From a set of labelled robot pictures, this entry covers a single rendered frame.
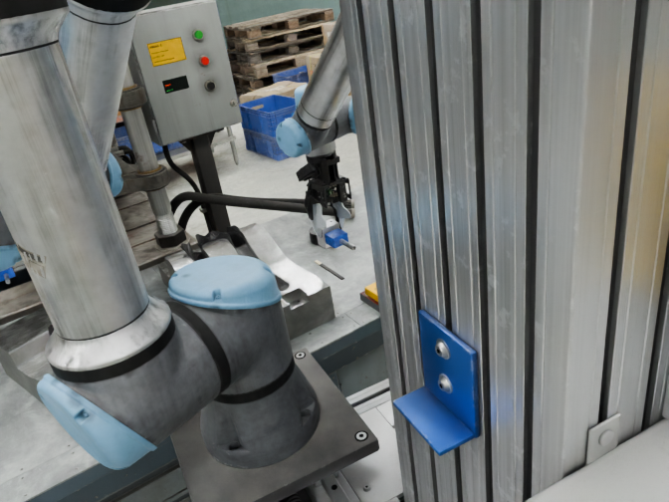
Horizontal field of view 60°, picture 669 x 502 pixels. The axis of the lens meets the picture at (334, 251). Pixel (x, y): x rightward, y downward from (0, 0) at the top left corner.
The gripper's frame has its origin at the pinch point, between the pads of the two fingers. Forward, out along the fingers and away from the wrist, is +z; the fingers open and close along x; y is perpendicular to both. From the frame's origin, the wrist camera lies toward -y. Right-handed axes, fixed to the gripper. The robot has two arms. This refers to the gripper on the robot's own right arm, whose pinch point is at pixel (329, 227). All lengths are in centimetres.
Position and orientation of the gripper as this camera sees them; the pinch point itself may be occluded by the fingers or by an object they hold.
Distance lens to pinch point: 143.7
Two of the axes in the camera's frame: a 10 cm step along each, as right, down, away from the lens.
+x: 8.3, -3.6, 4.3
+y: 5.4, 3.2, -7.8
